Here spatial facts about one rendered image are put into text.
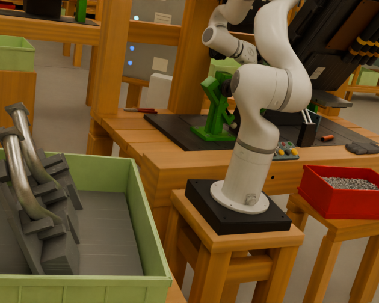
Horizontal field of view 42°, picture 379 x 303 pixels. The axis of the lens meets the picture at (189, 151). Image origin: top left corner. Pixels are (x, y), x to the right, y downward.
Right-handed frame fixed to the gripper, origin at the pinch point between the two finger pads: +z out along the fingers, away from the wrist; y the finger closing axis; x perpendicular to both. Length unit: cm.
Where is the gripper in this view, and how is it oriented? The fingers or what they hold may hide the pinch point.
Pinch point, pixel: (260, 62)
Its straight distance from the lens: 220.3
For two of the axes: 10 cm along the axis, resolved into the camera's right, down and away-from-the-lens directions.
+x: -6.6, 3.3, 6.7
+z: 7.5, 2.4, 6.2
